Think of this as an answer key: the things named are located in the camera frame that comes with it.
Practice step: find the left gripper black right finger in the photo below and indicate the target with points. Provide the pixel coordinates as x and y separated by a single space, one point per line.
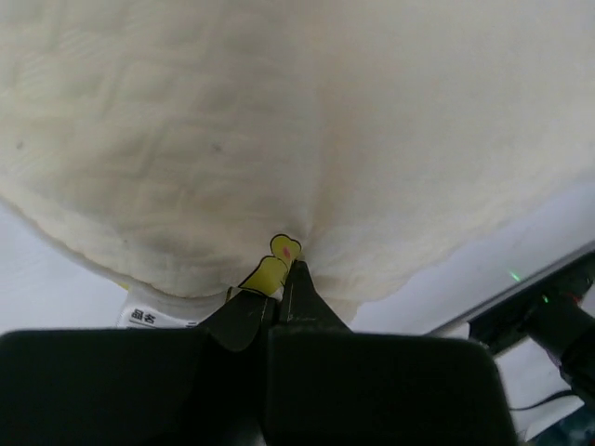
326 385

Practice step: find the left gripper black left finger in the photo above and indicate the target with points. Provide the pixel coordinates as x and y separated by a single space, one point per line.
138 386

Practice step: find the cream pillow with duck patch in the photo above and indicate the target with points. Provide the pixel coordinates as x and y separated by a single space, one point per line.
194 146

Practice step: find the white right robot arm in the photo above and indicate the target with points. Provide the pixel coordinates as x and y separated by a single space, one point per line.
546 308

